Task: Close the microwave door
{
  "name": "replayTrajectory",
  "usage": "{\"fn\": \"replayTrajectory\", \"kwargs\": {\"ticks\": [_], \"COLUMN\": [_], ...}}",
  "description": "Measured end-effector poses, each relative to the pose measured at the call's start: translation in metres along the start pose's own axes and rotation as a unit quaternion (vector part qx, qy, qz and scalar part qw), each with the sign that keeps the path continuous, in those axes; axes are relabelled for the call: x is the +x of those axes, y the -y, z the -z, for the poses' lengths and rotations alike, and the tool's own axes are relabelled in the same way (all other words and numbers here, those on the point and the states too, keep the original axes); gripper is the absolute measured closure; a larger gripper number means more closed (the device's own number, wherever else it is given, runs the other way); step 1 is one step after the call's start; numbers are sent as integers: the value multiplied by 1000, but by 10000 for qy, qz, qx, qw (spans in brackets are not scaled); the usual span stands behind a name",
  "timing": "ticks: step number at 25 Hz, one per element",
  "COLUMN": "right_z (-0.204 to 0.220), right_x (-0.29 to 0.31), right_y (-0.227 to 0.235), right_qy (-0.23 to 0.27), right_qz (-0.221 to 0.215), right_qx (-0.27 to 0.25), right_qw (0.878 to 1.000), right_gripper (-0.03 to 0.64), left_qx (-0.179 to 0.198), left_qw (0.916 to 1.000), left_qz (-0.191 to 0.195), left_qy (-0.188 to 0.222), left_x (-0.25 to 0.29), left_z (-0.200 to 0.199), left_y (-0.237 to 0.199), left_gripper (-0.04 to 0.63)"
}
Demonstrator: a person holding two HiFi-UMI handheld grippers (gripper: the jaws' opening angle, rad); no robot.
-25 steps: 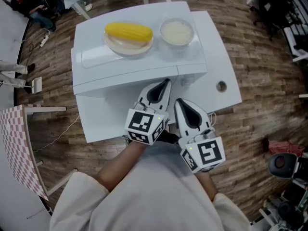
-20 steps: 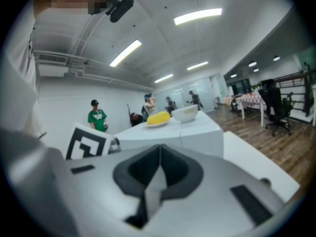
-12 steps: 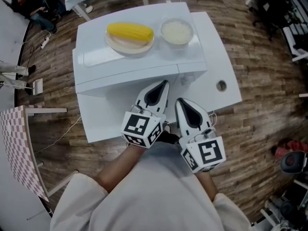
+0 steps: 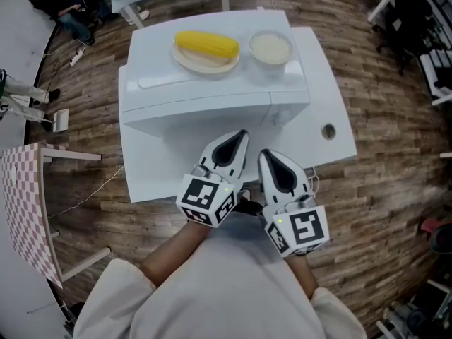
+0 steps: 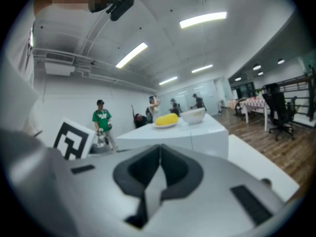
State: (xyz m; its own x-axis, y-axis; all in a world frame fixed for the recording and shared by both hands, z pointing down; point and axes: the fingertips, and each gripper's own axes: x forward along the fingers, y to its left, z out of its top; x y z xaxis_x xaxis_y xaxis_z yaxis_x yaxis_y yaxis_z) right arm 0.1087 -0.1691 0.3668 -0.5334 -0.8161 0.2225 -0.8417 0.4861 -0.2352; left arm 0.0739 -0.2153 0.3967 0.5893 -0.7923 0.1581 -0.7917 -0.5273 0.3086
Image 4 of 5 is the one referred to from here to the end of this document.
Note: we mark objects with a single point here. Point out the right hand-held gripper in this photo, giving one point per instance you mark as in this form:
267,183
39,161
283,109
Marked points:
303,230

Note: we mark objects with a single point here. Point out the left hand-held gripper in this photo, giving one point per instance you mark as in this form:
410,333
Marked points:
201,196

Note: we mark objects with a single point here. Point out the white microwave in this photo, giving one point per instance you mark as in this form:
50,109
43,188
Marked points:
159,48

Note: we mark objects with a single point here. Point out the person's left forearm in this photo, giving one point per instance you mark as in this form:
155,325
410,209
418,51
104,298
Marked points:
169,253

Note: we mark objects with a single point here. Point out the person's right forearm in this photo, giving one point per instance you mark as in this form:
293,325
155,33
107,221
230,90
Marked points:
302,277

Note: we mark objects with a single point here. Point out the person's shoe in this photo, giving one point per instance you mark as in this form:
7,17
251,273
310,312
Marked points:
246,193

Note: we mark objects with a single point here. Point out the person's black trouser leg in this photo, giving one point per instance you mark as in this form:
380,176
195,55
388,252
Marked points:
249,207

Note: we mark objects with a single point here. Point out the round beige plate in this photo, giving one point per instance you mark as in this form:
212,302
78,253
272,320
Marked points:
205,65

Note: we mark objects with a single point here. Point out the person's white shirt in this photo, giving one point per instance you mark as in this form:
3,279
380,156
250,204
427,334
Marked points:
226,277

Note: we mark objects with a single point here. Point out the yellow corn cob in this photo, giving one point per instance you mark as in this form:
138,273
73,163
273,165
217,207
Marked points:
208,43

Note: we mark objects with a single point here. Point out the white bowl of rice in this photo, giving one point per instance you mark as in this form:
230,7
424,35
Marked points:
271,48

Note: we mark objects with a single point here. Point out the white dustpan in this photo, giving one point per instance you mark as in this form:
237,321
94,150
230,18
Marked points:
61,120

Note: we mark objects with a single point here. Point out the white power strip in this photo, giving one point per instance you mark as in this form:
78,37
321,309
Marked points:
77,56

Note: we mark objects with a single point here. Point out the white desk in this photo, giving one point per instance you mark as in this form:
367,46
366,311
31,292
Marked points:
429,72

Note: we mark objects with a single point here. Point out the black office chair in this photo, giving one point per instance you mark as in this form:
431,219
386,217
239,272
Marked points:
406,23

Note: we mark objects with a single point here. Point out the pink checkered table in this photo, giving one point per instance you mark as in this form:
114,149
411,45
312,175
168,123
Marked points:
21,196

